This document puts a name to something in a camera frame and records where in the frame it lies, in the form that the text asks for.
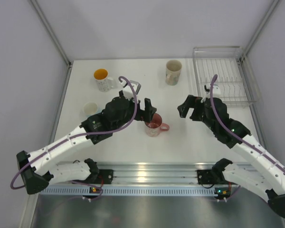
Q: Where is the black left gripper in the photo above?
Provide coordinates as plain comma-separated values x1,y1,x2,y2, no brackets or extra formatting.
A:
113,91,156,132

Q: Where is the pink patterned mug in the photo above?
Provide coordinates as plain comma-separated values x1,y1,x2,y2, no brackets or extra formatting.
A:
145,113,170,137

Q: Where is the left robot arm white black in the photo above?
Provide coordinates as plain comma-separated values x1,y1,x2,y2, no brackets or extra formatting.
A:
16,91,157,195

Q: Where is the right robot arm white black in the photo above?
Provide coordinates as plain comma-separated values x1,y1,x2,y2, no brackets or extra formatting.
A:
177,95,285,218

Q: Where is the beige tall patterned mug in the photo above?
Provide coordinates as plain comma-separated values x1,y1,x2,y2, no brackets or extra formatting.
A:
165,60,182,86

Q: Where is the white mug orange inside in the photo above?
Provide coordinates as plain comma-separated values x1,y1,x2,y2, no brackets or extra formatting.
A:
94,68,117,92

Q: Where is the light blue white cup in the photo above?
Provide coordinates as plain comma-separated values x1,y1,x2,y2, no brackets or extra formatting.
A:
83,102,100,116

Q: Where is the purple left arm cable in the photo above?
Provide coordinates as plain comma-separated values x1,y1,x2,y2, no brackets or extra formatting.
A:
10,76,138,190

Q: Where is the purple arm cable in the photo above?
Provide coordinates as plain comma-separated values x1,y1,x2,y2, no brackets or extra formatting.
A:
10,76,138,190
209,74,285,181

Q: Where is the metal wire dish rack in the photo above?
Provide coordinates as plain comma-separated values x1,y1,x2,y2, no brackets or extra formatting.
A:
192,46,260,107

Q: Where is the aluminium mounting rail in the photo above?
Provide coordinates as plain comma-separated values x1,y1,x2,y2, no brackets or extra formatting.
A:
97,162,214,186

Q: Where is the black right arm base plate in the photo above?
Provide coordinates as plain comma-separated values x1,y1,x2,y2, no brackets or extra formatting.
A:
197,170,228,189

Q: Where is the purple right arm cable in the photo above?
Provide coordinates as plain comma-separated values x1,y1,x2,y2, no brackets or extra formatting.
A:
209,74,285,181

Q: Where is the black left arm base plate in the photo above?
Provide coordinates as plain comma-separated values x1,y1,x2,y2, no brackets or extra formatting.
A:
84,159,114,184

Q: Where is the grey slotted cable duct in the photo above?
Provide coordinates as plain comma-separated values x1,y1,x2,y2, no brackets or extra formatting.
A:
40,185,218,197

